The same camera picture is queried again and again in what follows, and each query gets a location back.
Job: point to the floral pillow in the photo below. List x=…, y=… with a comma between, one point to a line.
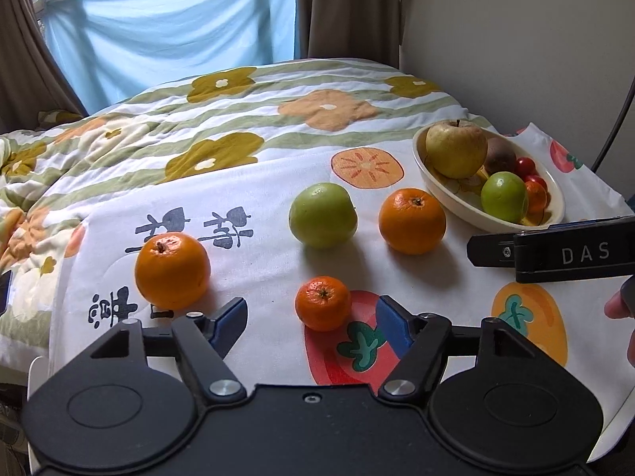
x=59, y=117

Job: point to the person's right hand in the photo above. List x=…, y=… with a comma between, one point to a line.
x=616, y=306

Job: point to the red cherry tomato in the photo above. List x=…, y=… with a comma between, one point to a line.
x=537, y=179
x=525, y=165

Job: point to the white fruit-printed cloth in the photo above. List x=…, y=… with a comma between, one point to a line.
x=258, y=277

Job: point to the floral striped blanket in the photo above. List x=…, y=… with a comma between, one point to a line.
x=149, y=124

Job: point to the yellow red apple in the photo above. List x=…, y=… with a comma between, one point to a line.
x=456, y=149

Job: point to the brown curtain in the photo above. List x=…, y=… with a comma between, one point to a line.
x=347, y=10
x=25, y=59

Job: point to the green apple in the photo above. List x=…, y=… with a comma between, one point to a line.
x=503, y=198
x=322, y=216

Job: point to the large orange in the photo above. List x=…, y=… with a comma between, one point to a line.
x=172, y=271
x=411, y=221

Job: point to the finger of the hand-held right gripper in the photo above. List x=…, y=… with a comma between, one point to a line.
x=491, y=250

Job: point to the black smartphone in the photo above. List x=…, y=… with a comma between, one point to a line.
x=4, y=291

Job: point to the small mandarin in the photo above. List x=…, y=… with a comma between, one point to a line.
x=322, y=304
x=537, y=197

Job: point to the blue curtain cloth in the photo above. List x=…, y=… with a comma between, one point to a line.
x=173, y=25

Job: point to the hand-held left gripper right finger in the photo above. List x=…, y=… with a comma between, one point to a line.
x=394, y=326

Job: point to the cream bowl with duck print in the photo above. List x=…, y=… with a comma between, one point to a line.
x=456, y=203

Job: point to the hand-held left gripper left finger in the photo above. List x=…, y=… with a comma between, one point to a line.
x=230, y=323

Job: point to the brown kiwi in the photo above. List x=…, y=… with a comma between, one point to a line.
x=501, y=154

